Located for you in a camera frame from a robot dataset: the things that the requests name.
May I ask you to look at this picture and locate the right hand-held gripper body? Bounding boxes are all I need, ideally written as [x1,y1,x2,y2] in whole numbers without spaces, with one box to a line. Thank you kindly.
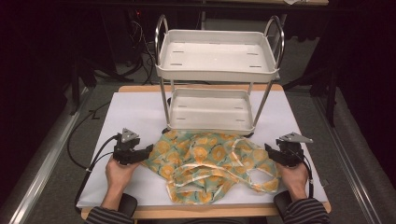
[275,132,314,168]

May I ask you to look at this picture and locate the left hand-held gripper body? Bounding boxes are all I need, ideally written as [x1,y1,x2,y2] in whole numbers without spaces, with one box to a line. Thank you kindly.
[112,127,141,166]

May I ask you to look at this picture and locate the fruit print cloth bag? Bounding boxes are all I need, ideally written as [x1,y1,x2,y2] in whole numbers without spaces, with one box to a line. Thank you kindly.
[141,129,281,206]

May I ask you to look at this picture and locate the person's left hand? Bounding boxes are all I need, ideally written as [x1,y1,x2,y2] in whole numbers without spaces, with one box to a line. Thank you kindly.
[105,156,140,195]

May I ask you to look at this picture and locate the person's right hand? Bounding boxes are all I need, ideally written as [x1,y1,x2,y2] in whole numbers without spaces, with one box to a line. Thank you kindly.
[276,162,309,199]

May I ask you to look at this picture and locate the white table sheet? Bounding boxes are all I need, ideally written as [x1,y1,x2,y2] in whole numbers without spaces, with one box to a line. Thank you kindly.
[76,90,330,209]

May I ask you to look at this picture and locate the black armrest pad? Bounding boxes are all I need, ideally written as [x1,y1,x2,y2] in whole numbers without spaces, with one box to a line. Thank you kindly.
[119,192,139,217]
[273,189,293,219]

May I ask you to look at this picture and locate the black stand legs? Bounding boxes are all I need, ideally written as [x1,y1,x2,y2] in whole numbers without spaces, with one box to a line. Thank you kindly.
[68,52,135,117]
[282,60,341,128]

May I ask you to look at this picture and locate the white two-tier rack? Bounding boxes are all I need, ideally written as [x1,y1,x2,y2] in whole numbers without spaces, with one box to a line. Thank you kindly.
[154,13,286,138]

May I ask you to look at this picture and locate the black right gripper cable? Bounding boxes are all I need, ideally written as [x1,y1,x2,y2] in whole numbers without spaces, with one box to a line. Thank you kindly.
[292,148,315,200]

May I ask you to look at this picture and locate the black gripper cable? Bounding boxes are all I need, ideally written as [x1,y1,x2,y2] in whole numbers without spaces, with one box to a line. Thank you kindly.
[74,133,120,214]
[292,148,315,200]

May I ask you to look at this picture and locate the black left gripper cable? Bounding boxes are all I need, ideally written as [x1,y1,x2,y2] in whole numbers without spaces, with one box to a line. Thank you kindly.
[74,133,120,214]

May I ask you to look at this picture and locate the black floor cable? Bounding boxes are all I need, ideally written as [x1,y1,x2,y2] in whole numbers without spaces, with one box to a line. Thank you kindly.
[66,102,111,172]

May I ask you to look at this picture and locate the metal floor rail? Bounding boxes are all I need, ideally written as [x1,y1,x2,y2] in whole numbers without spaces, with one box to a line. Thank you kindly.
[313,96,385,224]
[8,87,92,224]

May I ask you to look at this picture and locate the bundle of background cables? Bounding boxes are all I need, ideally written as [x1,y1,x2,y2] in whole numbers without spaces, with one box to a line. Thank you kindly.
[122,8,157,87]

